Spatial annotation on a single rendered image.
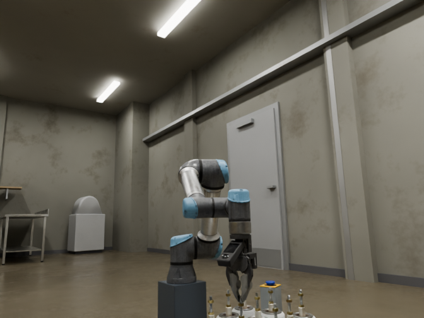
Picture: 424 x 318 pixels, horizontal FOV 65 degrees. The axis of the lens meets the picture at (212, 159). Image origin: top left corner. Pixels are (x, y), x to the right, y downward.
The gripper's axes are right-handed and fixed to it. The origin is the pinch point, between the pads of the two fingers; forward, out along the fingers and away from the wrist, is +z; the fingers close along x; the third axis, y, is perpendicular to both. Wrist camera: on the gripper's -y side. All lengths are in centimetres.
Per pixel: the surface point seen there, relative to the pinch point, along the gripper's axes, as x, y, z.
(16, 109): 694, 297, -289
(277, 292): 1.9, 40.4, 5.7
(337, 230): 16, 280, -13
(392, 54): -56, 246, -182
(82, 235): 570, 396, -5
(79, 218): 573, 388, -40
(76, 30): 351, 191, -315
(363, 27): -33, 249, -220
